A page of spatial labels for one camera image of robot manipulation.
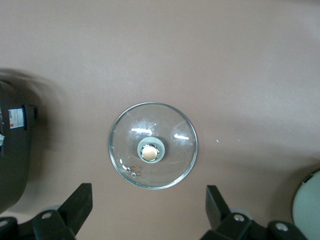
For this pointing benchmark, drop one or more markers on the glass pot lid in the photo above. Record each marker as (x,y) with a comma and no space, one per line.
(130,150)

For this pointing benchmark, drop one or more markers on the black rice cooker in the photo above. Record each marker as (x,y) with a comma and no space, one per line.
(15,162)

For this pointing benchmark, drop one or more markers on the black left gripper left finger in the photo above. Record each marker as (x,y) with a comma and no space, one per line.
(67,217)

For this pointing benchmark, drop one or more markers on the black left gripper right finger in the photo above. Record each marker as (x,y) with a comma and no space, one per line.
(227,225)

